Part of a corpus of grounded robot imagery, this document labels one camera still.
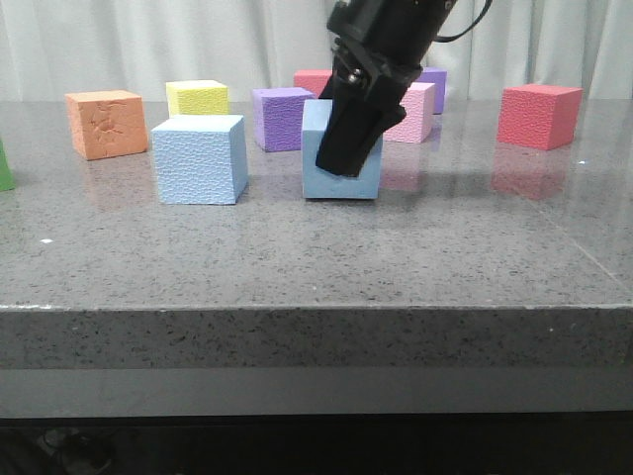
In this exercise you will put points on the yellow foam cube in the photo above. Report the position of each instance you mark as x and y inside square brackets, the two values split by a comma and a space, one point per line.
[197, 97]

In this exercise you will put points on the purple foam cube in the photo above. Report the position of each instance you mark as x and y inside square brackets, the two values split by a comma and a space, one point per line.
[438, 77]
[278, 116]

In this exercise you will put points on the pink foam cube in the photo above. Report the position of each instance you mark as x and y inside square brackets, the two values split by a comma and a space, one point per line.
[418, 103]

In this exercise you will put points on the dark red foam cube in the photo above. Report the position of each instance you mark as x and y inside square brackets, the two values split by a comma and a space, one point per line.
[313, 80]

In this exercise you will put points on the dented orange foam cube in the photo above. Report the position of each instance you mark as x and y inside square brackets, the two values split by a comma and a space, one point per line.
[106, 124]

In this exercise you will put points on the purple foam cube near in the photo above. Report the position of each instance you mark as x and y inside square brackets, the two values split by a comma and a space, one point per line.
[278, 116]

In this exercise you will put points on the green foam cube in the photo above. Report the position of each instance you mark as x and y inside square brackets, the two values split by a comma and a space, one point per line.
[6, 177]

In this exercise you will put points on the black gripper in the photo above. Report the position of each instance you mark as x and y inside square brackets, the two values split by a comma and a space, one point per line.
[377, 54]

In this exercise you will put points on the textured light blue foam cube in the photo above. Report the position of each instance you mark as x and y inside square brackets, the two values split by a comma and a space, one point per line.
[200, 159]

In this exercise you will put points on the purple foam cube far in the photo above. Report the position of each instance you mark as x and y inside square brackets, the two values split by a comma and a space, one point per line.
[438, 77]

